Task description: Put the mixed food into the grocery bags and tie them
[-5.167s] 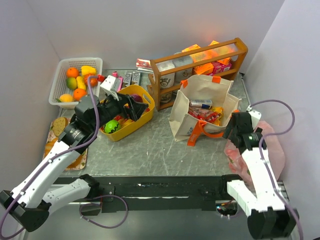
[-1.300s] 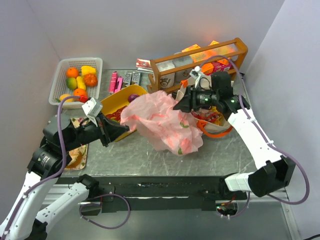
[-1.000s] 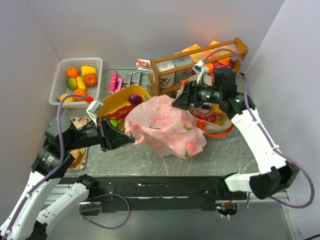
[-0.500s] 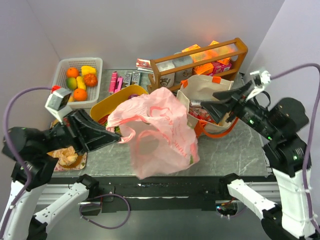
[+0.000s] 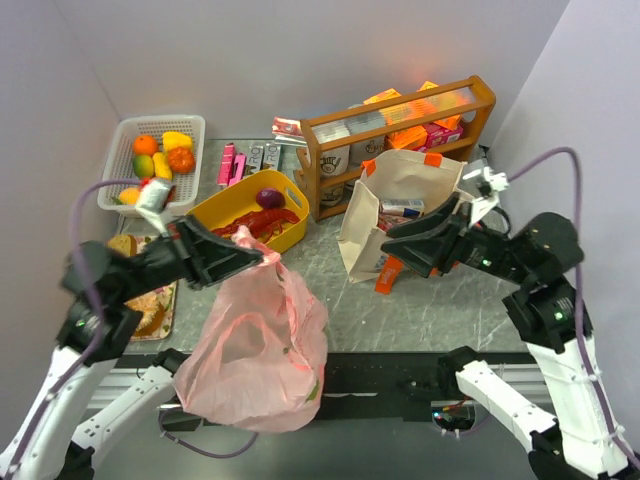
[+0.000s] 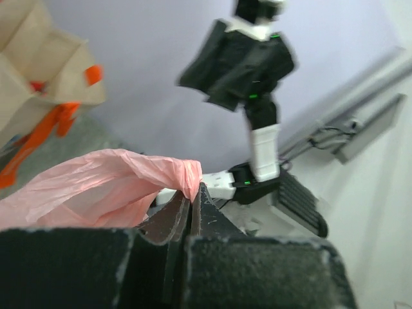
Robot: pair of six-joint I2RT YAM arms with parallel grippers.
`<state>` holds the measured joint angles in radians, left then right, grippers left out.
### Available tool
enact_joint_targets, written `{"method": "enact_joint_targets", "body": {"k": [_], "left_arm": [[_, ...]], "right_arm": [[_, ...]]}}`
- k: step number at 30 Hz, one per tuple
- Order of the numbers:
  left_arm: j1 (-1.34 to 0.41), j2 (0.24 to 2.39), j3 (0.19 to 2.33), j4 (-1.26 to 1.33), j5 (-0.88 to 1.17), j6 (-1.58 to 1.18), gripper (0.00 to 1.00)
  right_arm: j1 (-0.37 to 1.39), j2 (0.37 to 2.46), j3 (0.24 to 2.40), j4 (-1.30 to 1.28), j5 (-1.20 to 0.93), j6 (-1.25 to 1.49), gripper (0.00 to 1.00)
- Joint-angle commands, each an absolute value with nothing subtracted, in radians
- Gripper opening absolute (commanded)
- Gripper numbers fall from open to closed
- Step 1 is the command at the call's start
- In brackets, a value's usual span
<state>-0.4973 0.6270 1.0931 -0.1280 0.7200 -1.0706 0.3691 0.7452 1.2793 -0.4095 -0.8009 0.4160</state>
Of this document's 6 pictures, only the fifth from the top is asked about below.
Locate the silver blue drink can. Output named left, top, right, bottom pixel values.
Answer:
left=379, top=199, right=425, bottom=218

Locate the red snack bag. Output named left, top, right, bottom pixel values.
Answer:
left=377, top=214, right=410, bottom=232

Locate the floral canvas tote bag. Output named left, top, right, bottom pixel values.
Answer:
left=337, top=150, right=472, bottom=294

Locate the purple toy onion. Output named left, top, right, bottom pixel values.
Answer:
left=255, top=188, right=286, bottom=209

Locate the pink plastic grocery bag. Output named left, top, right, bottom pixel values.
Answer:
left=174, top=227, right=328, bottom=433

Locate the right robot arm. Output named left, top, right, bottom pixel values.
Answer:
left=382, top=194, right=639, bottom=479

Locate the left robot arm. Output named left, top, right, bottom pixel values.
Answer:
left=1, top=215, right=263, bottom=479

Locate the floral serving tray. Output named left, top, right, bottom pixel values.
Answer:
left=131, top=236, right=177, bottom=342

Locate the toy bread slice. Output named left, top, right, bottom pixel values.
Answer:
left=106, top=234, right=137, bottom=257

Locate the toy sugar donut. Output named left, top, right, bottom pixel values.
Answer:
left=125, top=292, right=165, bottom=336

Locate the red toy lobster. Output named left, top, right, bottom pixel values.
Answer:
left=212, top=208, right=300, bottom=241

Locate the yellow plastic tub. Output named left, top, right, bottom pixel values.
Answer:
left=189, top=170, right=310, bottom=253

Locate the pink candy box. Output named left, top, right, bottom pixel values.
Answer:
left=217, top=143, right=246, bottom=188

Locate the yellow toy banana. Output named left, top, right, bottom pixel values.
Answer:
left=152, top=152, right=173, bottom=181

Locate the pink box on shelf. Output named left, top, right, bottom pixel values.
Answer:
left=424, top=123, right=463, bottom=149

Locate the small orange toy pumpkin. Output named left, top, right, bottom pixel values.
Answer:
left=167, top=148, right=196, bottom=174

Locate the orange box on shelf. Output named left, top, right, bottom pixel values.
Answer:
left=386, top=126, right=428, bottom=150

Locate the toy mango green yellow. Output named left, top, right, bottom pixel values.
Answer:
left=132, top=154, right=155, bottom=180

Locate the wooden shelf rack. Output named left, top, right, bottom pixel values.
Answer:
left=294, top=75, right=496, bottom=220

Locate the silver chocolate bar box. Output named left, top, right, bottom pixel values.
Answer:
left=244, top=142, right=282, bottom=176

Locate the yellow toy pepper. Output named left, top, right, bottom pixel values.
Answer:
left=162, top=131, right=193, bottom=152

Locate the white plastic fruit basket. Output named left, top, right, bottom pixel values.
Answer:
left=97, top=115, right=205, bottom=217

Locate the orange toy tangerine top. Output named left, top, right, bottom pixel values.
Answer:
left=132, top=135, right=159, bottom=156

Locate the white cup on shelf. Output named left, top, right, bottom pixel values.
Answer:
left=320, top=145, right=350, bottom=178

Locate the red silver foil packet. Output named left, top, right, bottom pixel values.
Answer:
left=272, top=117, right=306, bottom=147

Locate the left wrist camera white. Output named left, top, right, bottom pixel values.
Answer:
left=134, top=178, right=175, bottom=236

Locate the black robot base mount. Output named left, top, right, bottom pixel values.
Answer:
left=315, top=352, right=460, bottom=422

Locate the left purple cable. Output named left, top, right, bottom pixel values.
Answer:
left=7, top=178, right=259, bottom=476

